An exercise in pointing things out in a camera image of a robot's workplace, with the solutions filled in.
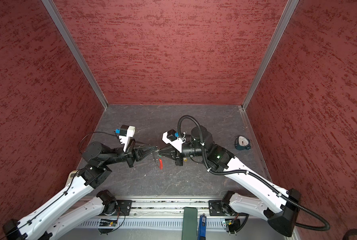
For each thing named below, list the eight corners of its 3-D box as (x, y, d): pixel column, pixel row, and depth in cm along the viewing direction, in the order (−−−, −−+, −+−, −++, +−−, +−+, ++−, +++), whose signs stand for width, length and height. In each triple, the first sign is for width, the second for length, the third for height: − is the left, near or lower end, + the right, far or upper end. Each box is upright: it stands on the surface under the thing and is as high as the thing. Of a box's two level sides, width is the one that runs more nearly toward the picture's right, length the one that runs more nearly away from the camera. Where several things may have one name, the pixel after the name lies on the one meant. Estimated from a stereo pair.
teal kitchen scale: (235, 149, 99) (237, 145, 94) (234, 139, 104) (236, 134, 100) (247, 151, 98) (250, 147, 94) (246, 140, 103) (249, 136, 99)
